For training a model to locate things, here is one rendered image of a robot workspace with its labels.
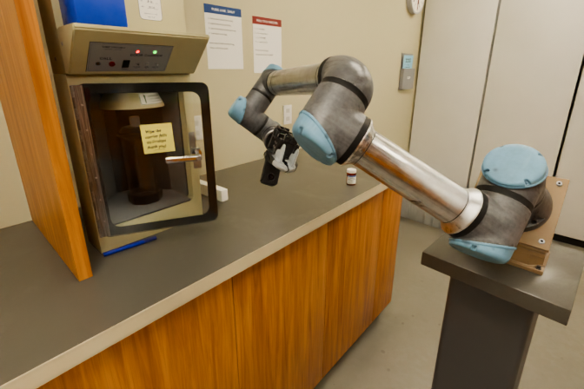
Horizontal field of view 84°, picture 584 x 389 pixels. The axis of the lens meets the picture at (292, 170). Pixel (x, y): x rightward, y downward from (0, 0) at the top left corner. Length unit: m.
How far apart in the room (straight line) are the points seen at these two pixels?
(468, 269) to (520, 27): 2.67
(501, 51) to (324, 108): 2.84
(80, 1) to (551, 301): 1.17
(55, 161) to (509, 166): 0.96
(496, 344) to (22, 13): 1.31
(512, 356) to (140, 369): 0.92
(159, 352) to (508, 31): 3.24
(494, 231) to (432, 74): 2.86
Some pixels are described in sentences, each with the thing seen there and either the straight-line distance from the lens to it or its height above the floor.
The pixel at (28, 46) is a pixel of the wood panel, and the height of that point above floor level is 1.46.
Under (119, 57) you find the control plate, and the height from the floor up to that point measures 1.45.
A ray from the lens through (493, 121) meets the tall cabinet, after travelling 3.42.
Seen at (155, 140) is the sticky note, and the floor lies 1.25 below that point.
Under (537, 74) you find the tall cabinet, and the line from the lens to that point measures 3.35.
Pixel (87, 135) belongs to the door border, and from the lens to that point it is 0.93.
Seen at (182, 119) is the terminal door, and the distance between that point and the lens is 0.91.
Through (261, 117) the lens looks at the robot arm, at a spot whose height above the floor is 1.28.
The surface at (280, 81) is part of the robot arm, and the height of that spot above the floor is 1.39.
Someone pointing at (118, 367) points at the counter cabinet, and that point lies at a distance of 0.89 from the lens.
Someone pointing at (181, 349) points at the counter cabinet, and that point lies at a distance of 0.96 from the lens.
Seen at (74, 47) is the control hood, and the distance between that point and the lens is 0.85.
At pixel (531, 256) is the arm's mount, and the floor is 0.98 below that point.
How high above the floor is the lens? 1.42
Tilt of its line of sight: 17 degrees down
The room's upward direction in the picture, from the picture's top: straight up
